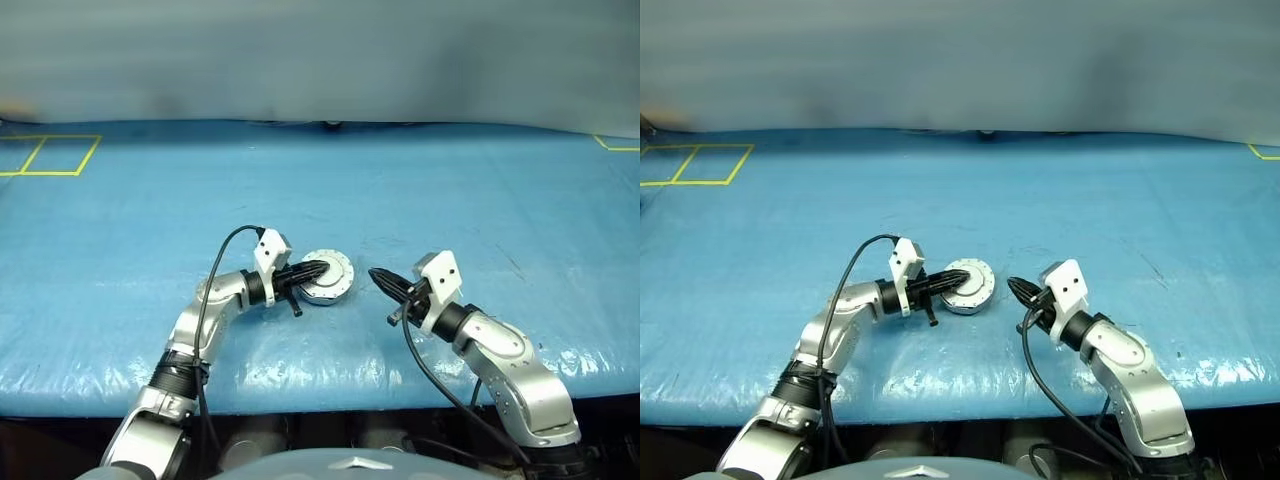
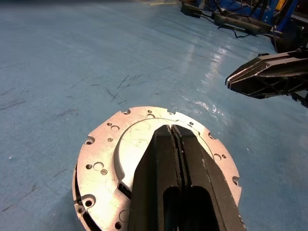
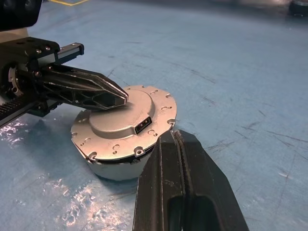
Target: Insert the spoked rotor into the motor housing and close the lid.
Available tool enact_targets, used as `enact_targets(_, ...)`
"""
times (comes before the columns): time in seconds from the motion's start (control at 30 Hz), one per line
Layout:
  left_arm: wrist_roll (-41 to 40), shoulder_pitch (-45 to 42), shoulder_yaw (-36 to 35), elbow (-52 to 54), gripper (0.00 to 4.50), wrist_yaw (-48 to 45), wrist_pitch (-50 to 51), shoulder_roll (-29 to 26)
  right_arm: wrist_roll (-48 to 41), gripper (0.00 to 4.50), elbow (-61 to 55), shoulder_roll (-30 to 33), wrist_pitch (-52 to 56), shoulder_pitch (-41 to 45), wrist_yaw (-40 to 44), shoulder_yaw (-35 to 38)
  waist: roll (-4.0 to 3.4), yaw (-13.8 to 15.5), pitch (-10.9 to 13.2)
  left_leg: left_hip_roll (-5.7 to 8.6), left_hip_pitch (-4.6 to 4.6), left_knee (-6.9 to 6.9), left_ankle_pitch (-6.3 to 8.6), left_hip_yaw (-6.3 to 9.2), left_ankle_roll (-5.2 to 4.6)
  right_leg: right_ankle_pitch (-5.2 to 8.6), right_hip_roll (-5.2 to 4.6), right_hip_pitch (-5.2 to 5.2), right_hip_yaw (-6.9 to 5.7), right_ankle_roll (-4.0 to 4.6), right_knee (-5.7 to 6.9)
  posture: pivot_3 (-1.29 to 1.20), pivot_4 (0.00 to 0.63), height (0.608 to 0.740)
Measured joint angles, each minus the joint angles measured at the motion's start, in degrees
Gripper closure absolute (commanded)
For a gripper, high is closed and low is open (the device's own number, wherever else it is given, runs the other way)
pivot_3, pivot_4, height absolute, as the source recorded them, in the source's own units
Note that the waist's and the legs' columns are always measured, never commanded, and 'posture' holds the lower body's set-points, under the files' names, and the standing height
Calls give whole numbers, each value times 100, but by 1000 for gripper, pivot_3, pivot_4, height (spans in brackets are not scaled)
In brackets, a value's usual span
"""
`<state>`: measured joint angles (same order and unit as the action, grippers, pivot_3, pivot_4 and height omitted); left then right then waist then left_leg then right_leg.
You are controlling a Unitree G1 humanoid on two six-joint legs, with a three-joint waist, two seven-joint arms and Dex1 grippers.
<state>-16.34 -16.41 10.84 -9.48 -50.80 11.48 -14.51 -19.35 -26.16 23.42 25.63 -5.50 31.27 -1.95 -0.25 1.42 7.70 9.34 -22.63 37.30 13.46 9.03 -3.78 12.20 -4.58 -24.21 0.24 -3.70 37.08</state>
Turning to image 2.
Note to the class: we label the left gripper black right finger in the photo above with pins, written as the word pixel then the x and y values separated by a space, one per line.
pixel 199 180

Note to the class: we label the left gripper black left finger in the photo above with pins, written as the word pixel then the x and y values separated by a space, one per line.
pixel 154 168

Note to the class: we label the black stand base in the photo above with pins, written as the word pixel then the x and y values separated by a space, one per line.
pixel 288 36

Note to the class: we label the grey disc with circuit board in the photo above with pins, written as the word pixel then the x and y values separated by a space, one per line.
pixel 103 154

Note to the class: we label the black power adapter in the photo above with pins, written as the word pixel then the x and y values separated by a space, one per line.
pixel 227 19
pixel 190 9

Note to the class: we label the blue plastic table cover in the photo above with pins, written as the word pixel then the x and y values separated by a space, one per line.
pixel 72 60

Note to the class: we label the blue metal frame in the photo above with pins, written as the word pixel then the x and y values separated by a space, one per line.
pixel 267 9

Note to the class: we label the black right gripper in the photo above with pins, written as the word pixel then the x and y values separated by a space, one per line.
pixel 303 97

